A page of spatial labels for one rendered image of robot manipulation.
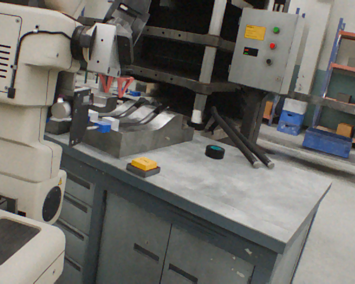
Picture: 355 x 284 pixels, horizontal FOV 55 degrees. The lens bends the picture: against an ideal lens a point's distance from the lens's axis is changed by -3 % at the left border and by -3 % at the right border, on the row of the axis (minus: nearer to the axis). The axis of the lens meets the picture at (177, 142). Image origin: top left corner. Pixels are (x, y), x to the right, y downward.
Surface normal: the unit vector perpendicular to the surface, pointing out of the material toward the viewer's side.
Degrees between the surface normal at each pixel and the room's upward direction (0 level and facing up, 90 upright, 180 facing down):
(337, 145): 92
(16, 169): 82
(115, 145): 90
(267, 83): 90
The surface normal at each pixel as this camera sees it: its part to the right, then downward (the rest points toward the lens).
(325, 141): -0.45, 0.22
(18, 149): -0.15, 0.10
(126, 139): 0.82, 0.29
